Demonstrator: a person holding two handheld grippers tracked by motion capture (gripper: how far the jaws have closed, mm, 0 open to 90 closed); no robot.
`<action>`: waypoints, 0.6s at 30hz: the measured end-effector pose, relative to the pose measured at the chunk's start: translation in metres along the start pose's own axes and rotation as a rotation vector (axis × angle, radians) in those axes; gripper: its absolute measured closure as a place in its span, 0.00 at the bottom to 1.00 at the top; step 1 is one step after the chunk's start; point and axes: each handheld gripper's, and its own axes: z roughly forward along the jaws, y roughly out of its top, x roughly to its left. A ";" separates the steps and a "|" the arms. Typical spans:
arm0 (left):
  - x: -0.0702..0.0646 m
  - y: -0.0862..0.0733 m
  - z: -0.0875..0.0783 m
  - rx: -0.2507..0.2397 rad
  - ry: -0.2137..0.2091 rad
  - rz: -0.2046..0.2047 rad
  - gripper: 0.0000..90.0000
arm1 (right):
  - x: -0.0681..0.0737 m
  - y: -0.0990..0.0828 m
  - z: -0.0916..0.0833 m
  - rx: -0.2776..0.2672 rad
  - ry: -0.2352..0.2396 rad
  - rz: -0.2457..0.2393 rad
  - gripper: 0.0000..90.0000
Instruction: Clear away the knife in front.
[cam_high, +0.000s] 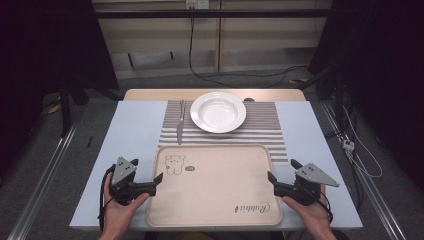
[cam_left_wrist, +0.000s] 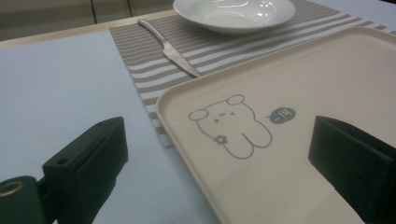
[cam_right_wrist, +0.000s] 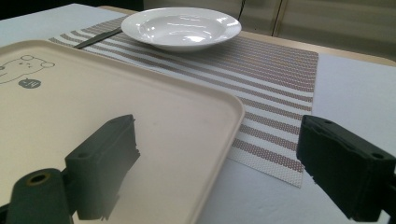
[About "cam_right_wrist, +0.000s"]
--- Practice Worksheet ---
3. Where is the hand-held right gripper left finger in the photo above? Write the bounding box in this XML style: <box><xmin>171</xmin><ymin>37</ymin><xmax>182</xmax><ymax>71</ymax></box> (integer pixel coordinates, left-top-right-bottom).
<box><xmin>64</xmin><ymin>114</ymin><xmax>141</xmax><ymax>221</ymax></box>

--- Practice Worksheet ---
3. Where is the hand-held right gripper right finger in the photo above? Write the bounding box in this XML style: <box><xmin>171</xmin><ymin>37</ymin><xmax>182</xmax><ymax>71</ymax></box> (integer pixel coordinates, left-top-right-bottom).
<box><xmin>295</xmin><ymin>114</ymin><xmax>396</xmax><ymax>222</ymax></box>

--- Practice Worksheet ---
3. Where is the beige tray with bear print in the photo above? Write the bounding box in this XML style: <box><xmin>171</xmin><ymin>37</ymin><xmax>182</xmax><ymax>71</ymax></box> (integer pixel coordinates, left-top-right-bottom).
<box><xmin>0</xmin><ymin>39</ymin><xmax>246</xmax><ymax>224</ymax></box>

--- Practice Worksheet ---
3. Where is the striped woven placemat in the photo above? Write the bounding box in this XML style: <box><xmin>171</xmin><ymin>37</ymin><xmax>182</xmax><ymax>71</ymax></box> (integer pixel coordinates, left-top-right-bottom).
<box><xmin>48</xmin><ymin>15</ymin><xmax>319</xmax><ymax>189</ymax></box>

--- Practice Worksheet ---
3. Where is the dark table knife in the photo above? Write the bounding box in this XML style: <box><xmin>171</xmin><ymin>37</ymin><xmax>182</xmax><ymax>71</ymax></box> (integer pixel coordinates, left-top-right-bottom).
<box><xmin>73</xmin><ymin>27</ymin><xmax>123</xmax><ymax>50</ymax></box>

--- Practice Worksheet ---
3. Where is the white deep plate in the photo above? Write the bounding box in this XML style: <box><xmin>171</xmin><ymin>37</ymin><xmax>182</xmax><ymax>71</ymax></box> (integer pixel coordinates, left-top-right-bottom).
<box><xmin>120</xmin><ymin>7</ymin><xmax>243</xmax><ymax>52</ymax></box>

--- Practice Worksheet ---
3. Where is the black cable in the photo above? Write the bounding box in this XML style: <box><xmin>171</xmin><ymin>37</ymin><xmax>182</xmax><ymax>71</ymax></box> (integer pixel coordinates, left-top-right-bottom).
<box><xmin>237</xmin><ymin>0</ymin><xmax>247</xmax><ymax>21</ymax></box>

